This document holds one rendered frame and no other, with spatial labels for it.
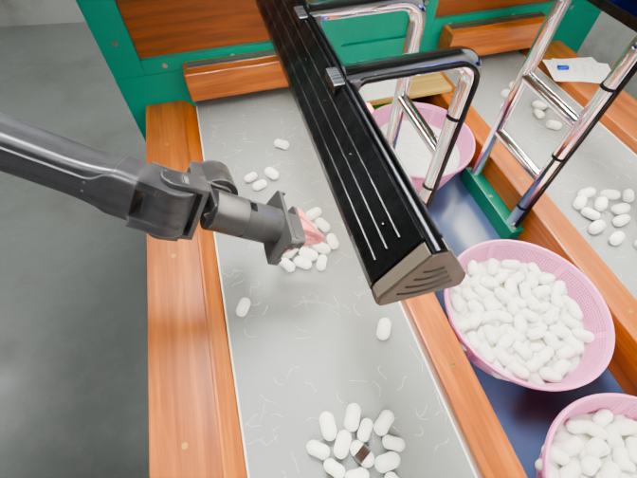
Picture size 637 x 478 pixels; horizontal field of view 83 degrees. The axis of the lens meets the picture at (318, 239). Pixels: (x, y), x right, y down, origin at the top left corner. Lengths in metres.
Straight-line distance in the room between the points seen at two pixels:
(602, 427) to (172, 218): 0.67
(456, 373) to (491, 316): 0.13
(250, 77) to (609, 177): 0.85
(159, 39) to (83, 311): 1.10
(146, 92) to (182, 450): 0.80
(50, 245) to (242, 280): 1.40
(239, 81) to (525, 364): 0.83
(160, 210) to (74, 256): 1.43
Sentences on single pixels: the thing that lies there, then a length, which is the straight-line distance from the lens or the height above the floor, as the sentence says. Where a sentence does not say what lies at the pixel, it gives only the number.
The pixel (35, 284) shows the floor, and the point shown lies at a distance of 1.89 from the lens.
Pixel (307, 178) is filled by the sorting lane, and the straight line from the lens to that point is 0.82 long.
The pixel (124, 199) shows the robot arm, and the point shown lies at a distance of 0.48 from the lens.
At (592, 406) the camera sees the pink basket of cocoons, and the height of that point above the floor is 0.74.
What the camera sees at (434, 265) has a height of 1.09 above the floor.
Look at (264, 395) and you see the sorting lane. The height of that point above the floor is 0.74.
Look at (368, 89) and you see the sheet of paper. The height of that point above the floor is 0.78.
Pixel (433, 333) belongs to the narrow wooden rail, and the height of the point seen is 0.77.
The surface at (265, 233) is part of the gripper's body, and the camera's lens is 0.52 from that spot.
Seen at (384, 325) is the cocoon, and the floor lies 0.76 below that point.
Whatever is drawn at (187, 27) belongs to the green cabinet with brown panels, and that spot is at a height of 0.93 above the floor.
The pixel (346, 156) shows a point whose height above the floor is 1.08.
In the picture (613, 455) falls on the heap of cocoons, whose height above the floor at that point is 0.73.
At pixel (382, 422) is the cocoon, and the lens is 0.58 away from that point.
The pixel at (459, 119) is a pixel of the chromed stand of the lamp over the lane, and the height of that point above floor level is 1.03.
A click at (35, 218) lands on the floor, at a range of 2.13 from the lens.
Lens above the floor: 1.33
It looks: 55 degrees down
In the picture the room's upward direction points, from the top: straight up
